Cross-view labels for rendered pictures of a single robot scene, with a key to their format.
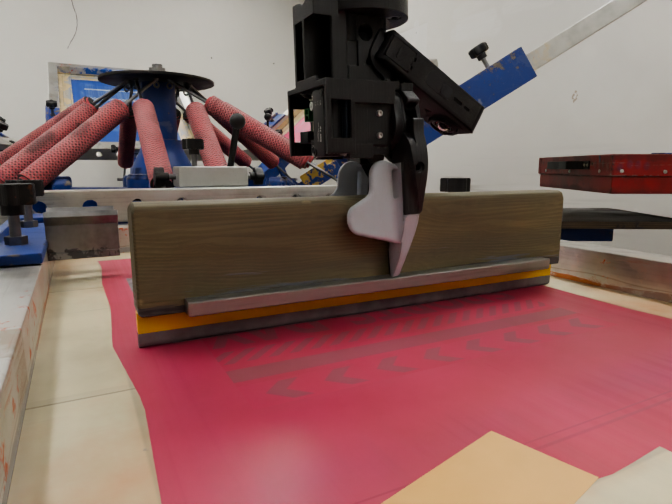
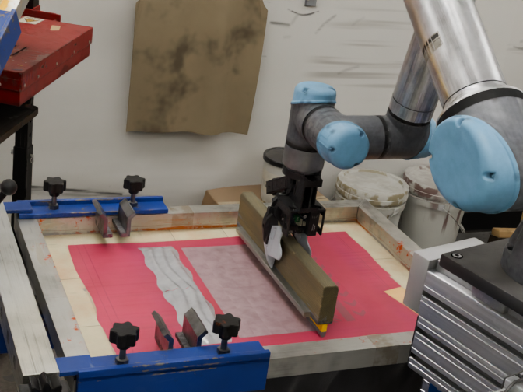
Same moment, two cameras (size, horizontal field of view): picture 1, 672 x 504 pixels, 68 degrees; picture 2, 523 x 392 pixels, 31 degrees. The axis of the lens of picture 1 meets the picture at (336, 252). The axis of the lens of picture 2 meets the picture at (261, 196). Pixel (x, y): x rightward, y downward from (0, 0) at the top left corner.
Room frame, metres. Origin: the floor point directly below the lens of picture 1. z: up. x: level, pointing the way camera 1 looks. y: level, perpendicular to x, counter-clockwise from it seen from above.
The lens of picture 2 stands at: (0.40, 1.56, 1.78)
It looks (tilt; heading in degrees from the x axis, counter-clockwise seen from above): 22 degrees down; 273
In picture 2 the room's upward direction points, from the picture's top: 8 degrees clockwise
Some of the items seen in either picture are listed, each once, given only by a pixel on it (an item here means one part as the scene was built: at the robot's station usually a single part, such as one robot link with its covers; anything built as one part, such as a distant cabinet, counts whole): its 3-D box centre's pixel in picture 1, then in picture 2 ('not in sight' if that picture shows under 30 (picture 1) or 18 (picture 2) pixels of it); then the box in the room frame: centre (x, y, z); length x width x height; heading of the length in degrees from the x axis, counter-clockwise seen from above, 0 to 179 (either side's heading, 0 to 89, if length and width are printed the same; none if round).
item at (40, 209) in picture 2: not in sight; (93, 218); (0.81, -0.14, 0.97); 0.30 x 0.05 x 0.07; 28
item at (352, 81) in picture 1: (354, 85); (299, 199); (0.41, -0.01, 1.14); 0.09 x 0.08 x 0.12; 118
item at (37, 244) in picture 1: (26, 257); (171, 372); (0.55, 0.35, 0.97); 0.30 x 0.05 x 0.07; 28
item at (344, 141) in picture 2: not in sight; (345, 138); (0.35, 0.06, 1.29); 0.11 x 0.11 x 0.08; 27
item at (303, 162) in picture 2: not in sight; (305, 156); (0.41, -0.02, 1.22); 0.08 x 0.08 x 0.05
